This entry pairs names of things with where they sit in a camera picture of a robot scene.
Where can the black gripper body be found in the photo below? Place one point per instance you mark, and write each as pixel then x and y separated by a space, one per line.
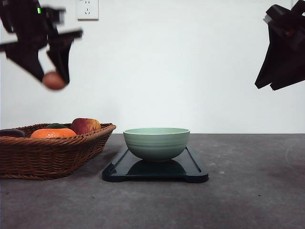
pixel 286 23
pixel 33 23

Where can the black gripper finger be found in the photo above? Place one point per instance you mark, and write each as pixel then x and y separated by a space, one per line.
pixel 276 57
pixel 59 50
pixel 293 70
pixel 28 58

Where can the brown egg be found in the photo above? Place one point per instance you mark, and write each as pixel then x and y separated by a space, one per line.
pixel 53 80

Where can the green ceramic bowl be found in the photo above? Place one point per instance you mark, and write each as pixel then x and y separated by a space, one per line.
pixel 156 143

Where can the brown wicker basket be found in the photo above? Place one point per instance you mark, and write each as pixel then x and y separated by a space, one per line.
pixel 49 158

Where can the green lime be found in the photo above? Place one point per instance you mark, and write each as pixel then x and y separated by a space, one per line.
pixel 55 126

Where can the dark red apple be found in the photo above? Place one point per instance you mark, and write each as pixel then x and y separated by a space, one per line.
pixel 11 132

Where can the orange fruit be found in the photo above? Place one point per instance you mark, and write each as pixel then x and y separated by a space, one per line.
pixel 53 132

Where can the red yellow apple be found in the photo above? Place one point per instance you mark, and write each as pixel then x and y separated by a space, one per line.
pixel 83 125

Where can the dark rectangular tray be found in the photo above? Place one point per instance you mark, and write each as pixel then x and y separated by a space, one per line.
pixel 116 172

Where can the white wall socket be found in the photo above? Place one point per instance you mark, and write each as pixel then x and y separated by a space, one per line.
pixel 87 10

